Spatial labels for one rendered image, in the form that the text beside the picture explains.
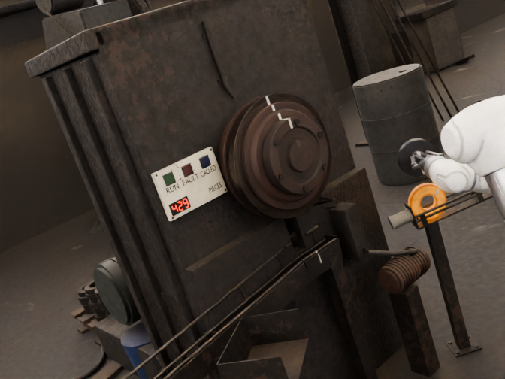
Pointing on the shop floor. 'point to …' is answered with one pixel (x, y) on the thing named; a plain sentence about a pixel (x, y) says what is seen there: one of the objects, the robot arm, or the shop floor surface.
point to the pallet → (90, 309)
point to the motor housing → (410, 309)
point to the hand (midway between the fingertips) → (415, 153)
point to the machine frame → (319, 290)
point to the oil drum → (396, 118)
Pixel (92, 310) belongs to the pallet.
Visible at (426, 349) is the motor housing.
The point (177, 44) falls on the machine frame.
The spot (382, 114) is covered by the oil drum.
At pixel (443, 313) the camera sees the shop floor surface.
